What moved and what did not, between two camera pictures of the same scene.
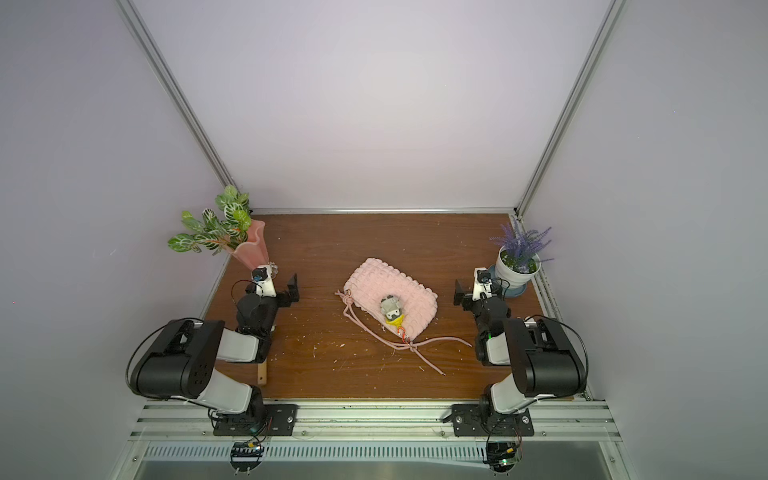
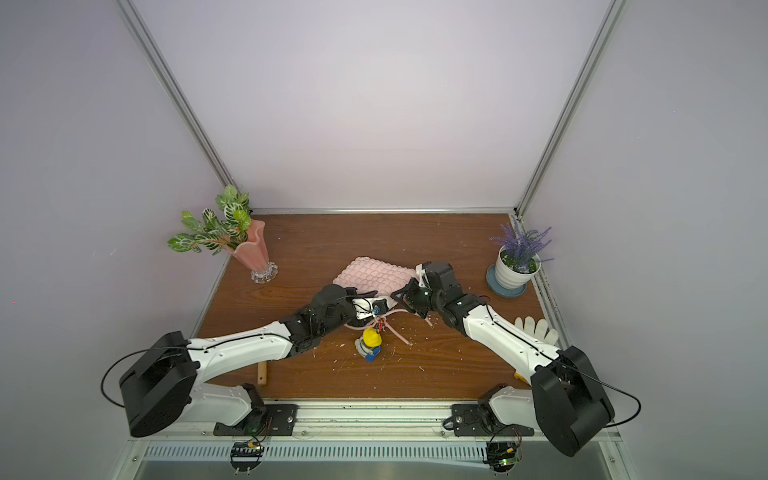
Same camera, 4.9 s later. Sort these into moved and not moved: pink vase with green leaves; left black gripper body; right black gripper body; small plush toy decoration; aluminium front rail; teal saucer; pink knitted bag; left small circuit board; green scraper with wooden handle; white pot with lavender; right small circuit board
Moved: left black gripper body; right black gripper body; small plush toy decoration; pink knitted bag
Not moved: white pot with lavender; aluminium front rail; green scraper with wooden handle; pink vase with green leaves; left small circuit board; right small circuit board; teal saucer
